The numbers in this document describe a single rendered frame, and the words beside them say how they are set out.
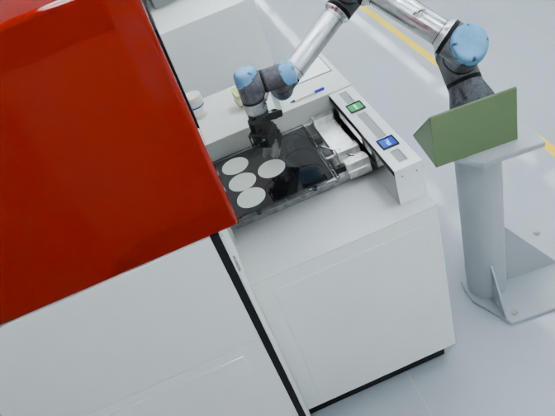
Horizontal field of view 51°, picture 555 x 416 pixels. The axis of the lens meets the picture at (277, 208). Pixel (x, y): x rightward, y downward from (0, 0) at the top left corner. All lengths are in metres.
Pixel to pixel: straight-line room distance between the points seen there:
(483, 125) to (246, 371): 1.06
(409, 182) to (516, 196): 1.31
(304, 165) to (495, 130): 0.63
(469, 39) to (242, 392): 1.25
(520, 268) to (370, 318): 0.85
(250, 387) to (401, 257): 0.63
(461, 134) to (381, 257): 0.47
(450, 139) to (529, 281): 0.95
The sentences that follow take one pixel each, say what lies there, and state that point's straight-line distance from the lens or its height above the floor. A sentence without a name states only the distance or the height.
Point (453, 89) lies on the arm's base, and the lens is 2.05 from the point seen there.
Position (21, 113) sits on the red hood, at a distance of 1.18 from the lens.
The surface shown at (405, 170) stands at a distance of 1.82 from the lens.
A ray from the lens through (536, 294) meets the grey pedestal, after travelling 2.66.
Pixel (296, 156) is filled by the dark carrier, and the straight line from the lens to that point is 2.07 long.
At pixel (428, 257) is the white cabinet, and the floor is 0.61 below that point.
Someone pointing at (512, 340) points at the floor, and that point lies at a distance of 2.54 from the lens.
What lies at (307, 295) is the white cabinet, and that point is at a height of 0.68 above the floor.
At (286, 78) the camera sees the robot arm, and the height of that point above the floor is 1.21.
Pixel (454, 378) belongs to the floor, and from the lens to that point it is 2.45.
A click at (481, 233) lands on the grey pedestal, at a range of 2.35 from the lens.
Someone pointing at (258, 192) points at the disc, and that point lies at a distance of 1.97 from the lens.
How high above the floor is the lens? 2.09
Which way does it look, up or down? 39 degrees down
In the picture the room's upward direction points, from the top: 21 degrees counter-clockwise
